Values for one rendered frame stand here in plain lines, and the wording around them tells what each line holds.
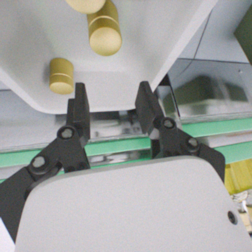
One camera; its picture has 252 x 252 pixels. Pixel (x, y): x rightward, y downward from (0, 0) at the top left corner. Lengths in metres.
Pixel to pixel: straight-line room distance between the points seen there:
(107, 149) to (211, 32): 0.29
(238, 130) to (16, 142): 0.44
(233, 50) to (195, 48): 0.09
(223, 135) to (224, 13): 0.20
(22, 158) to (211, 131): 0.37
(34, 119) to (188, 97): 0.30
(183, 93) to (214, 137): 0.10
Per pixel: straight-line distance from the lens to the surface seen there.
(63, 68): 0.22
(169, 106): 0.22
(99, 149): 0.28
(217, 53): 0.34
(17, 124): 0.32
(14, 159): 0.33
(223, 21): 0.29
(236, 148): 0.31
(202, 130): 0.26
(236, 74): 0.37
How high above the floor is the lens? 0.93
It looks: 16 degrees down
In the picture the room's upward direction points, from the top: 171 degrees clockwise
